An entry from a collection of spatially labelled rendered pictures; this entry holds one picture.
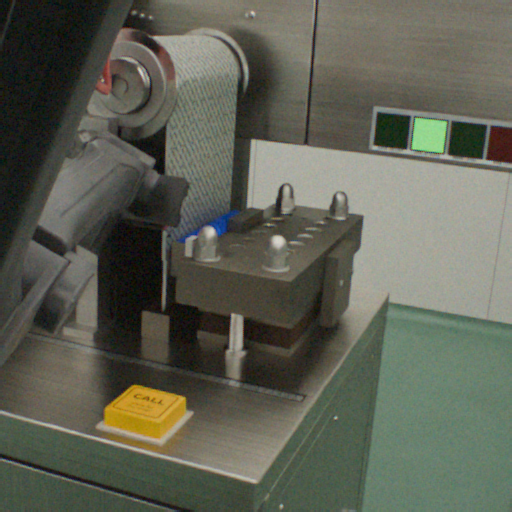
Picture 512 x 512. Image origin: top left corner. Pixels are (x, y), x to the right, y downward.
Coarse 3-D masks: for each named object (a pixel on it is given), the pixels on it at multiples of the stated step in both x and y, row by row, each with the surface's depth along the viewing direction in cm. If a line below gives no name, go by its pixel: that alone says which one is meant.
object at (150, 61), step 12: (120, 48) 107; (132, 48) 106; (144, 48) 106; (144, 60) 106; (156, 60) 106; (156, 72) 106; (156, 84) 106; (96, 96) 110; (156, 96) 107; (96, 108) 110; (144, 108) 108; (156, 108) 107; (120, 120) 110; (132, 120) 109; (144, 120) 108
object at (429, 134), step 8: (416, 120) 128; (424, 120) 128; (432, 120) 127; (440, 120) 127; (416, 128) 128; (424, 128) 128; (432, 128) 128; (440, 128) 127; (416, 136) 129; (424, 136) 128; (432, 136) 128; (440, 136) 127; (416, 144) 129; (424, 144) 129; (432, 144) 128; (440, 144) 128; (440, 152) 128
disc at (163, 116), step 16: (128, 32) 106; (144, 32) 106; (160, 48) 105; (176, 80) 106; (176, 96) 106; (96, 112) 111; (160, 112) 108; (128, 128) 110; (144, 128) 109; (160, 128) 108
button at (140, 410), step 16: (128, 400) 92; (144, 400) 92; (160, 400) 93; (176, 400) 93; (112, 416) 90; (128, 416) 89; (144, 416) 89; (160, 416) 89; (176, 416) 92; (144, 432) 89; (160, 432) 88
